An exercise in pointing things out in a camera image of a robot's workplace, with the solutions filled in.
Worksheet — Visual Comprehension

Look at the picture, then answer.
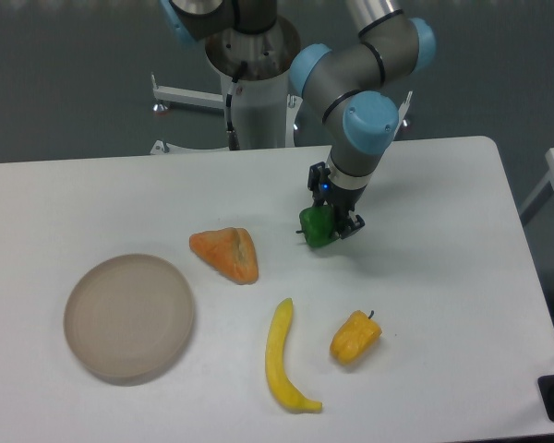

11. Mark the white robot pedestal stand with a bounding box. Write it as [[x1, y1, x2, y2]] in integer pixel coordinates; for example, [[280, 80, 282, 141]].
[[148, 16, 416, 156]]

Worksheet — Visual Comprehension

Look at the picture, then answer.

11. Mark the beige round plate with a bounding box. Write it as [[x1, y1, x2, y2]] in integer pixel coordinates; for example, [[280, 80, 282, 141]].
[[63, 254, 195, 386]]

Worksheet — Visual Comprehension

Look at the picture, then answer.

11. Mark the yellow banana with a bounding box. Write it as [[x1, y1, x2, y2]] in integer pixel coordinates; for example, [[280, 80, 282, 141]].
[[264, 298, 322, 413]]

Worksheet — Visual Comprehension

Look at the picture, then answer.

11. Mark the green bell pepper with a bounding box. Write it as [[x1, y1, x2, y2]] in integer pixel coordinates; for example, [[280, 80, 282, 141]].
[[297, 205, 337, 248]]

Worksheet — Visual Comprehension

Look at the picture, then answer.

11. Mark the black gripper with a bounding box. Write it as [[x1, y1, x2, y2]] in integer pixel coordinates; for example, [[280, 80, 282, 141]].
[[307, 162, 371, 240]]

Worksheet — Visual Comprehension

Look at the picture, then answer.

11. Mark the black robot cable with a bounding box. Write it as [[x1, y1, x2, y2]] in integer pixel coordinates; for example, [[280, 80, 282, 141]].
[[224, 59, 248, 151]]

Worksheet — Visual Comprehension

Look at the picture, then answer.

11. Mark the yellow bell pepper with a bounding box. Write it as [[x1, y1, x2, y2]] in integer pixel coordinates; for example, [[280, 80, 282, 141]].
[[330, 310, 382, 365]]

